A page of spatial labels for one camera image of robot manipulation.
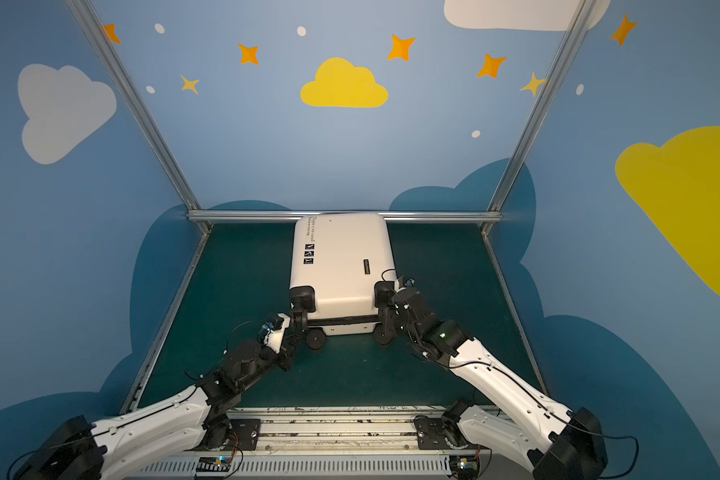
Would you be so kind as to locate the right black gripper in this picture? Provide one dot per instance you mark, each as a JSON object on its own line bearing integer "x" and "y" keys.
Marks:
{"x": 393, "y": 300}

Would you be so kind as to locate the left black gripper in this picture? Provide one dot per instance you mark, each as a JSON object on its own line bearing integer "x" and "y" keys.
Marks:
{"x": 300, "y": 315}

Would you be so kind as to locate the black white suitcase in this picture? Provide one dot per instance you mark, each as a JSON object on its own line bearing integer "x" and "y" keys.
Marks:
{"x": 341, "y": 272}

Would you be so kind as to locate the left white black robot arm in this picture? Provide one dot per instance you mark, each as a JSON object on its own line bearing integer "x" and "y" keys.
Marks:
{"x": 115, "y": 447}

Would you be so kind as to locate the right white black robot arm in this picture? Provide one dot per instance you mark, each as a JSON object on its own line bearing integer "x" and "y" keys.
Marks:
{"x": 536, "y": 432}

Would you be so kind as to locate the rear aluminium crossbar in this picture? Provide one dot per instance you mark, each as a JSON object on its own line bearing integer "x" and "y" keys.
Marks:
{"x": 247, "y": 216}

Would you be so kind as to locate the right small circuit board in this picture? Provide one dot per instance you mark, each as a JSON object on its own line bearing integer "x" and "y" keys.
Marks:
{"x": 463, "y": 468}

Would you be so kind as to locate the small circuit board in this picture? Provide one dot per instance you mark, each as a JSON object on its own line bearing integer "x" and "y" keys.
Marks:
{"x": 214, "y": 467}
{"x": 463, "y": 468}

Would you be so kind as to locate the left small circuit board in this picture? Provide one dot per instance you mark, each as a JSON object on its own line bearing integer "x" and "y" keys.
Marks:
{"x": 214, "y": 467}

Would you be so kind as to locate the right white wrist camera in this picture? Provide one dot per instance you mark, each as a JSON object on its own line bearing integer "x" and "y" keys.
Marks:
{"x": 404, "y": 282}

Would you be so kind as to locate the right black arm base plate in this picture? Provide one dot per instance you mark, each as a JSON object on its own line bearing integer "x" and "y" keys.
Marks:
{"x": 437, "y": 434}

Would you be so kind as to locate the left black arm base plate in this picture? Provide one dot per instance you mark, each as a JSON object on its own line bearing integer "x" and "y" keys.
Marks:
{"x": 242, "y": 433}

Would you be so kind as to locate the aluminium front rail frame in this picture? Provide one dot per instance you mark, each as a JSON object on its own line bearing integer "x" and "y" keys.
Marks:
{"x": 311, "y": 441}

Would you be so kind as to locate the right aluminium frame post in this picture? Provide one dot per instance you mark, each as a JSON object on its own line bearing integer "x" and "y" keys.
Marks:
{"x": 559, "y": 68}

